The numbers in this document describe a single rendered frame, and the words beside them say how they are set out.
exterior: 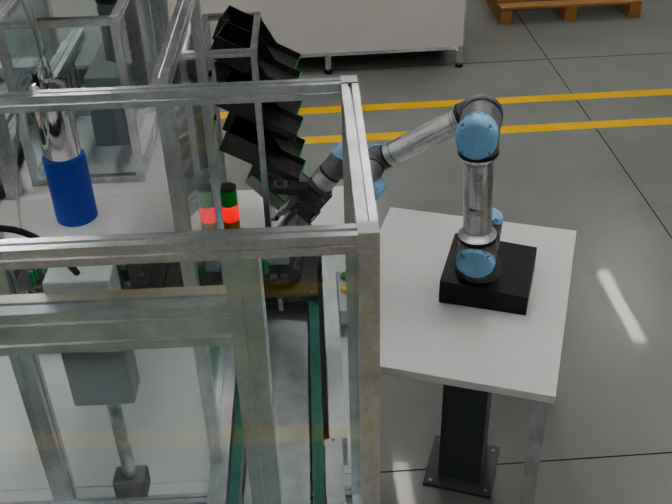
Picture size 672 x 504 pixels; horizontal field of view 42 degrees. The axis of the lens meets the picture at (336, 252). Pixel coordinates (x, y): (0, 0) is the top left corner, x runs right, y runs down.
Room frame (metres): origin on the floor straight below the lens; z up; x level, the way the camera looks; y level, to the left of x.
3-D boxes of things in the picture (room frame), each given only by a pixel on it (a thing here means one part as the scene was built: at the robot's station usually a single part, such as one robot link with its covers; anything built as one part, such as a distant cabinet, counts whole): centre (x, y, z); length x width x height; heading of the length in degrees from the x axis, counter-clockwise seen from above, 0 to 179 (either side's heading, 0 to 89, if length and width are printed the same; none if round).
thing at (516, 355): (2.36, -0.41, 0.84); 0.90 x 0.70 x 0.03; 163
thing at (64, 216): (2.90, 0.99, 0.99); 0.16 x 0.16 x 0.27
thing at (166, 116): (1.84, 0.32, 1.47); 0.61 x 0.03 x 1.03; 1
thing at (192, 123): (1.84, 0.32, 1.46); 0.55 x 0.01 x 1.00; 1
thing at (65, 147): (2.90, 0.99, 1.32); 0.14 x 0.14 x 0.38
